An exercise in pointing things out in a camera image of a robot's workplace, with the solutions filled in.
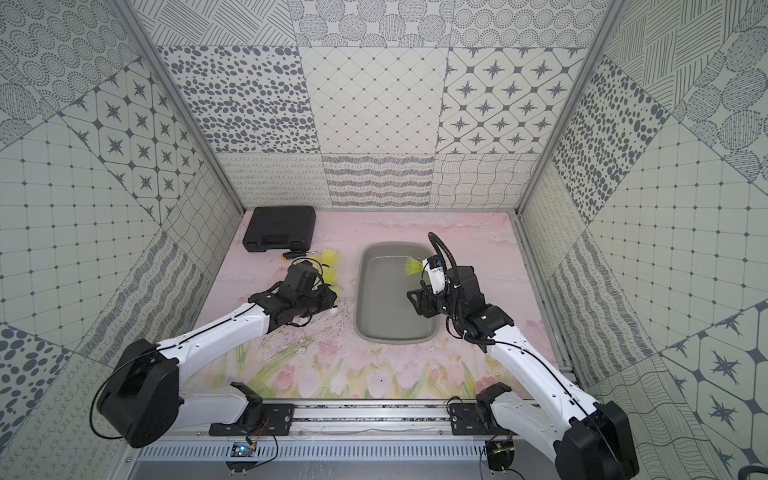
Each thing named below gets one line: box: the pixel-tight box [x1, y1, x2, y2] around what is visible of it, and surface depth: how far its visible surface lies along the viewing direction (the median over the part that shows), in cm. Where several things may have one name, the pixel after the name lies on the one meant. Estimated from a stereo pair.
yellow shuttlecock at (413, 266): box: [405, 256, 424, 275], surface depth 103 cm
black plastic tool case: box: [242, 206, 316, 252], surface depth 110 cm
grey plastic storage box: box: [354, 242, 438, 344], surface depth 98 cm
